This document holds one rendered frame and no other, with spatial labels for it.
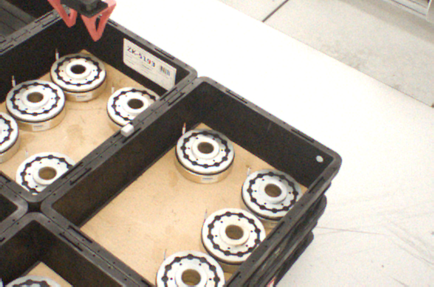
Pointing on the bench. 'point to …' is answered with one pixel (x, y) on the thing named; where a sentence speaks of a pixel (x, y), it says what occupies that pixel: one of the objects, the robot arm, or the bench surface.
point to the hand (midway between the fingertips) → (84, 28)
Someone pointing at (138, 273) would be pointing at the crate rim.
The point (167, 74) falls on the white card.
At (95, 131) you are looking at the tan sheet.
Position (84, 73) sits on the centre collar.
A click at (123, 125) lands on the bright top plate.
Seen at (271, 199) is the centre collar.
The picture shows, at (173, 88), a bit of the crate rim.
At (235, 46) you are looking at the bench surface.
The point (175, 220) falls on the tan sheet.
